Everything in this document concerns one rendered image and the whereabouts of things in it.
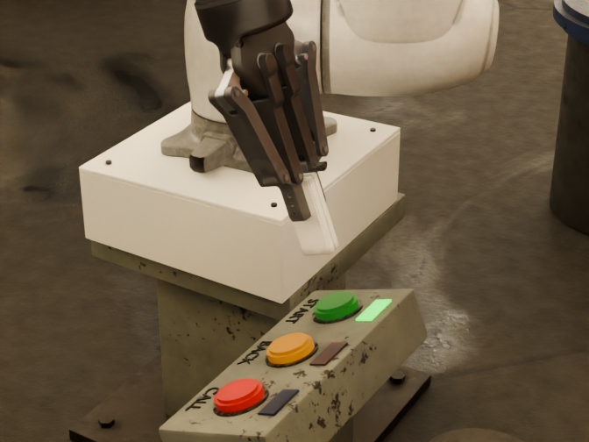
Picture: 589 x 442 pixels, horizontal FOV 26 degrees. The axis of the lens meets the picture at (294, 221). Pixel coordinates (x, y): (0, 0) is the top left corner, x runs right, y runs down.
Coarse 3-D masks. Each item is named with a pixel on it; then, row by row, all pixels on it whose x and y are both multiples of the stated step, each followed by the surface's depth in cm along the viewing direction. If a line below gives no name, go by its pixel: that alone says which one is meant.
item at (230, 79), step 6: (228, 60) 101; (228, 66) 101; (228, 72) 101; (234, 72) 101; (222, 78) 101; (228, 78) 100; (234, 78) 101; (222, 84) 100; (228, 84) 100; (234, 84) 100; (216, 90) 100; (222, 90) 100; (246, 90) 100; (216, 96) 100; (222, 96) 99; (222, 102) 100; (228, 108) 100
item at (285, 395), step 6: (282, 390) 100; (288, 390) 99; (294, 390) 99; (276, 396) 99; (282, 396) 99; (288, 396) 98; (270, 402) 98; (276, 402) 98; (282, 402) 98; (264, 408) 98; (270, 408) 97; (276, 408) 97; (258, 414) 97; (264, 414) 97; (270, 414) 97
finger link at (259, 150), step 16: (208, 96) 100; (224, 96) 99; (240, 96) 100; (224, 112) 101; (240, 112) 100; (256, 112) 101; (240, 128) 102; (256, 128) 101; (240, 144) 103; (256, 144) 102; (272, 144) 103; (256, 160) 103; (272, 160) 102; (256, 176) 104; (288, 176) 104
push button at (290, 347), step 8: (288, 336) 107; (296, 336) 106; (304, 336) 106; (272, 344) 106; (280, 344) 106; (288, 344) 105; (296, 344) 105; (304, 344) 105; (312, 344) 105; (272, 352) 105; (280, 352) 104; (288, 352) 104; (296, 352) 104; (304, 352) 104; (272, 360) 105; (280, 360) 104; (288, 360) 104
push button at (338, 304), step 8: (328, 296) 112; (336, 296) 112; (344, 296) 111; (352, 296) 111; (320, 304) 111; (328, 304) 111; (336, 304) 110; (344, 304) 110; (352, 304) 110; (320, 312) 110; (328, 312) 110; (336, 312) 109; (344, 312) 110
